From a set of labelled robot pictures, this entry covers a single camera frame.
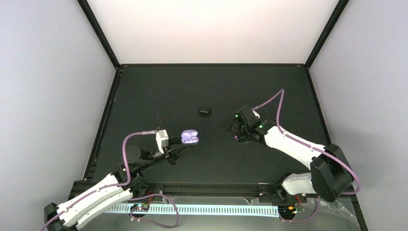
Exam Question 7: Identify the lilac earbud charging case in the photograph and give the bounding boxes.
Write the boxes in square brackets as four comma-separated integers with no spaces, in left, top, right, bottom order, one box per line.
[180,129,199,145]

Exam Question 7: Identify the black earbud holder insert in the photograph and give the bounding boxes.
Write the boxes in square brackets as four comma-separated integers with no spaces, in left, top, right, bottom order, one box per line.
[198,106,212,115]

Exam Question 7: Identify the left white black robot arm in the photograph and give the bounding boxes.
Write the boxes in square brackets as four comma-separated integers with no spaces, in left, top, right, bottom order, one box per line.
[42,130,199,231]

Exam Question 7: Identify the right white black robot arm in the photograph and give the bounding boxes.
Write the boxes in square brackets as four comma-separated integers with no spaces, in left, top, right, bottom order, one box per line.
[229,106,355,202]

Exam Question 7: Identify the left electronics board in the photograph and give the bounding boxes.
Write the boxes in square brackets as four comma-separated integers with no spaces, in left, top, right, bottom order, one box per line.
[130,204,150,213]

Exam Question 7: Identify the electronics board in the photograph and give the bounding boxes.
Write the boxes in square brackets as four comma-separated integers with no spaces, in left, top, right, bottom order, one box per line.
[278,206,305,214]
[130,204,150,213]

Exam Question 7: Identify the right electronics board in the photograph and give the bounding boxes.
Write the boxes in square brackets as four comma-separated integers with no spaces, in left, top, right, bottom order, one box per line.
[278,206,305,214]

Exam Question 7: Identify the clear plastic sheet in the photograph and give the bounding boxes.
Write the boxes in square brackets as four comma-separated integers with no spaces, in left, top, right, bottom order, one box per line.
[232,198,360,231]

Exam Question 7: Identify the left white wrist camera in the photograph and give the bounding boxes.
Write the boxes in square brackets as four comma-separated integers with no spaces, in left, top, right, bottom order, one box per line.
[155,129,169,154]

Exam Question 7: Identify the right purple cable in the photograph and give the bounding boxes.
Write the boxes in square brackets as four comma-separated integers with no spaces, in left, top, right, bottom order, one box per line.
[252,89,361,223]

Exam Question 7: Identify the purple cable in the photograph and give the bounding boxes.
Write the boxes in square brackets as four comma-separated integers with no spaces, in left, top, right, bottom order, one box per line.
[39,129,158,231]
[252,89,361,223]

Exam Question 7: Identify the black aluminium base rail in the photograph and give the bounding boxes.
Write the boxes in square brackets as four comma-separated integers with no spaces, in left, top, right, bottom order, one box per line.
[73,182,355,198]

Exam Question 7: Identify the white slotted cable duct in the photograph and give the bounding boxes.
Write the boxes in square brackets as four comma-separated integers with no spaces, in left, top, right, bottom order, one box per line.
[106,203,279,218]

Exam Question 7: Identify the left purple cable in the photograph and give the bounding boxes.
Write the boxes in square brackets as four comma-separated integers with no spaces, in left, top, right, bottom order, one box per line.
[39,129,158,231]

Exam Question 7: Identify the left black frame post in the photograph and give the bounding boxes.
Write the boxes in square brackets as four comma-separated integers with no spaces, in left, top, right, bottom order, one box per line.
[77,0,120,70]

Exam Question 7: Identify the black frame post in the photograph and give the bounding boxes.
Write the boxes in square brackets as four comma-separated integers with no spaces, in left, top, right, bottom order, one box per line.
[305,0,349,70]
[77,0,120,70]

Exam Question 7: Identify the right black frame post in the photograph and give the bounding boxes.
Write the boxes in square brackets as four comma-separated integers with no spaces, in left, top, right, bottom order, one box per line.
[305,0,349,70]

